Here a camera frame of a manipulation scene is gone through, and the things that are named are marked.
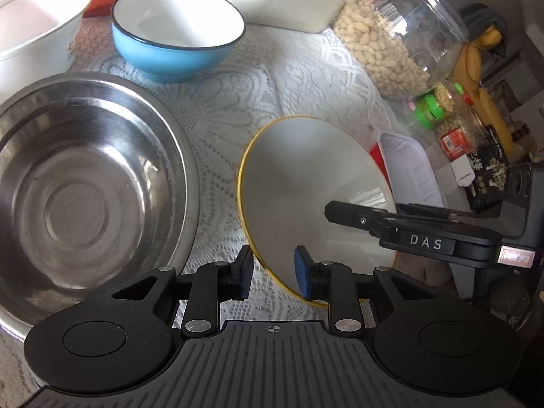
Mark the white printed bowl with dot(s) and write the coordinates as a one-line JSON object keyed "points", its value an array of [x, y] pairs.
{"points": [[34, 29]]}

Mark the white plastic tray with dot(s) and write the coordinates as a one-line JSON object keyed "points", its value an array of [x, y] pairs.
{"points": [[408, 165]]}

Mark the bananas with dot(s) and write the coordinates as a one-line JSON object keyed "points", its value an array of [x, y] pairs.
{"points": [[467, 63]]}

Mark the green-capped plastic nut bottle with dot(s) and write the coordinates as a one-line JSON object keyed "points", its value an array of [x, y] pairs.
{"points": [[450, 110]]}

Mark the white lace tablecloth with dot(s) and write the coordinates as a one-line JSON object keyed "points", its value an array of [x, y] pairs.
{"points": [[255, 85]]}

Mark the blue bowl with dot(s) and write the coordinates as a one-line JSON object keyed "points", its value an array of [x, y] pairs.
{"points": [[170, 63]]}

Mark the black printed packet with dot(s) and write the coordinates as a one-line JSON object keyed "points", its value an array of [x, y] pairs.
{"points": [[488, 170]]}

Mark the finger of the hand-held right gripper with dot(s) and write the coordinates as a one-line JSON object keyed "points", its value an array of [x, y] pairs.
{"points": [[362, 220], [429, 212]]}

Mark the small white box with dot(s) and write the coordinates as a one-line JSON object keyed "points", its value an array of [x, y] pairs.
{"points": [[462, 172]]}

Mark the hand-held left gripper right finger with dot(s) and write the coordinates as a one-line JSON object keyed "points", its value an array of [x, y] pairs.
{"points": [[302, 276]]}

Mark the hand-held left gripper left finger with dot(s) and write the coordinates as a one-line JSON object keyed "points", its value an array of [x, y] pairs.
{"points": [[245, 278]]}

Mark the glass jar of peanuts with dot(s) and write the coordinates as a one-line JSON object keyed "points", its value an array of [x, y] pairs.
{"points": [[382, 51]]}

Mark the grey cloth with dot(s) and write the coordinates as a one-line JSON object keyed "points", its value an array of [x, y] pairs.
{"points": [[480, 15]]}

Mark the stainless steel bowl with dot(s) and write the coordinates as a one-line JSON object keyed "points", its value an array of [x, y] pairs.
{"points": [[85, 178]]}

